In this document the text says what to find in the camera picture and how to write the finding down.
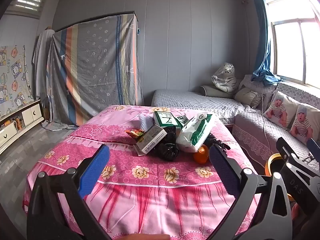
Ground bundled grey quilted cover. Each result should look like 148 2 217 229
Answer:
239 74 278 93

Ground grey bolster pillow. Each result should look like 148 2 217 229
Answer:
199 84 240 98

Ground grey quilted corner sofa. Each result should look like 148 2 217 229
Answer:
151 80 320 178

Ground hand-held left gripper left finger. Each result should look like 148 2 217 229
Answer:
26 144 113 240

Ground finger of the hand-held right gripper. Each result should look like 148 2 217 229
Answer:
301 138 320 172
276 137 320 214

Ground pink floral tablecloth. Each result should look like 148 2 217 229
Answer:
22 104 262 240

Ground blue curtain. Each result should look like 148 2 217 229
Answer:
251 0 283 83

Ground small printed cardboard box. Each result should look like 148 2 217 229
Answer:
134 125 167 157

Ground window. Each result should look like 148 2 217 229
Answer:
265 0 320 89

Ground plush tiger in plastic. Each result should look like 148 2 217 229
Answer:
211 62 238 92

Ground black plastic bag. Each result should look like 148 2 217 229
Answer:
152 125 230 162

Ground white hanging cloth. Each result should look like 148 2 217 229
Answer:
32 29 55 100

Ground green white milk carton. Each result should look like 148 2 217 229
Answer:
153 110 188 134

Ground grey fringed cushion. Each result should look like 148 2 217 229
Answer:
234 87 263 108

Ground cartoon wall poster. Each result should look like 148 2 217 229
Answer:
0 45 34 118

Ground white foam net sleeve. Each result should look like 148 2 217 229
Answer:
139 115 154 130

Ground orange snack wrapper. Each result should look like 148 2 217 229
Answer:
126 129 145 144

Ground baby print pillow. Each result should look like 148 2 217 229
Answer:
289 104 320 145
265 91 299 130

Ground white low cabinet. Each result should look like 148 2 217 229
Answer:
0 99 43 155

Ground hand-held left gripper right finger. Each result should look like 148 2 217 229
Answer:
207 144 293 240

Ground white green tissue packet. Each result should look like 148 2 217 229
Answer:
176 114 217 153

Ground orange fruit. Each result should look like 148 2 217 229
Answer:
193 144 210 164

